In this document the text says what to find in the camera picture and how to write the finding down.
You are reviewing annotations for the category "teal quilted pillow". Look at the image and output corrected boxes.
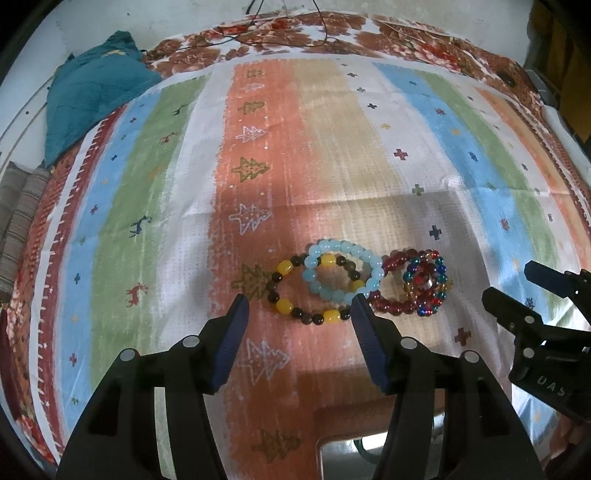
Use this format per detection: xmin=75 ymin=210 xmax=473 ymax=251
xmin=42 ymin=31 xmax=161 ymax=169

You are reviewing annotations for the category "multicolour glass bead bracelet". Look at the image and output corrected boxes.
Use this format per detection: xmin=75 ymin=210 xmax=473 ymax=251
xmin=400 ymin=250 xmax=450 ymax=318

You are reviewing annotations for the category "yellow and black bead bracelet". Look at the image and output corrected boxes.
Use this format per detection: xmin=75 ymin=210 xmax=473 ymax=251
xmin=265 ymin=252 xmax=369 ymax=327

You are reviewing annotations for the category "black charging cable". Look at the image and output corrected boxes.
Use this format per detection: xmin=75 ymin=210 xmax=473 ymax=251
xmin=202 ymin=0 xmax=334 ymax=47

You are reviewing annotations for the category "grey striped cushion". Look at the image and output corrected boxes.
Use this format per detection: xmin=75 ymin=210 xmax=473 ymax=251
xmin=1 ymin=162 xmax=49 ymax=303

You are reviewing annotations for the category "striped colourful mat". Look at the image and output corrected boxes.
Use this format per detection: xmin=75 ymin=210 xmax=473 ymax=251
xmin=14 ymin=54 xmax=590 ymax=479

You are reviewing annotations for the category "light blue bead bracelet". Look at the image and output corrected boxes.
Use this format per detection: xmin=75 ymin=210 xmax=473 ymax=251
xmin=301 ymin=238 xmax=386 ymax=305

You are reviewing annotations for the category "dark red bead bracelet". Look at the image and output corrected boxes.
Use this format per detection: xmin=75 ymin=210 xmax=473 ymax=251
xmin=366 ymin=248 xmax=445 ymax=317

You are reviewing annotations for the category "floral brown bedsheet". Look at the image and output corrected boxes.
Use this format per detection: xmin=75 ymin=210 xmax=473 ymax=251
xmin=1 ymin=11 xmax=590 ymax=472

